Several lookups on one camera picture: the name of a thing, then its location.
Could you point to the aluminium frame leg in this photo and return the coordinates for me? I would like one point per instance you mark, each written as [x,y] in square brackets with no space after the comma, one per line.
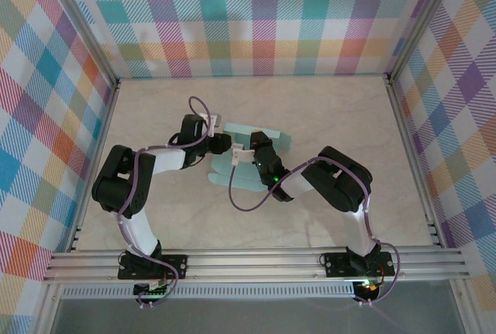
[48,310]
[463,310]

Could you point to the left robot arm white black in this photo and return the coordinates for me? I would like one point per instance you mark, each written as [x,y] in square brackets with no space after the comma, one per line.
[112,183]

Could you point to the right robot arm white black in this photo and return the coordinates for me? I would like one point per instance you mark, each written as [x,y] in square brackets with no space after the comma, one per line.
[337,179]

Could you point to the light teal cloth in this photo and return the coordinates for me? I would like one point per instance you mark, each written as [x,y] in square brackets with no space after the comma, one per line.
[222,165]

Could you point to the aluminium side rail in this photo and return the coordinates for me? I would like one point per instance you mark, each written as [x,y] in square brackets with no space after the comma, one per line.
[102,136]
[407,136]

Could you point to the long aluminium base rail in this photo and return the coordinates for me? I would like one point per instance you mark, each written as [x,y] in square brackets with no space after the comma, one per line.
[252,266]

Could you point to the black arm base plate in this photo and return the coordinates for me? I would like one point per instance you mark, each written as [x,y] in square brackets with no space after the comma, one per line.
[124,272]
[337,266]

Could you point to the aluminium upright post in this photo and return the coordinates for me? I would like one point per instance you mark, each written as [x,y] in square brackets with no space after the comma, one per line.
[420,20]
[81,20]

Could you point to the small controller circuit board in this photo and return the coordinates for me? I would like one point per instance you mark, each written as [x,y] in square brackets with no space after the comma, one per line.
[147,290]
[370,287]

